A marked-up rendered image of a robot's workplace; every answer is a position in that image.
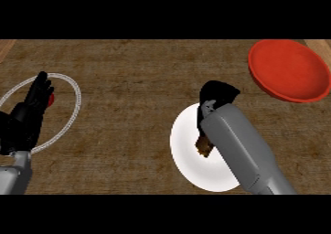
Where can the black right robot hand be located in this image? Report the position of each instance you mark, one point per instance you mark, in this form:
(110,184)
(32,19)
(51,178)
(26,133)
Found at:
(218,93)

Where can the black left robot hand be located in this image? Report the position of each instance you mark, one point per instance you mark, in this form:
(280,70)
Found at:
(24,120)

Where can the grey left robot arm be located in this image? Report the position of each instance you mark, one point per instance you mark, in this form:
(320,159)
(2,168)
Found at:
(10,176)

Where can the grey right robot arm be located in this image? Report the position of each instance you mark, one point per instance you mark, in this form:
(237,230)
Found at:
(244,146)

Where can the red bowl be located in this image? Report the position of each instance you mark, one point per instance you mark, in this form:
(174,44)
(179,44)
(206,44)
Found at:
(289,70)

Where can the brown sweet potato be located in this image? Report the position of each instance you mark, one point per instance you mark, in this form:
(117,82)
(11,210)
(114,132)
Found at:
(205,147)

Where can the white plate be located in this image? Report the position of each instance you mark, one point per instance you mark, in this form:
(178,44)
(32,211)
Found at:
(194,158)

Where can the small red fruit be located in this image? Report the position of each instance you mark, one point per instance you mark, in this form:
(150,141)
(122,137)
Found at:
(51,100)

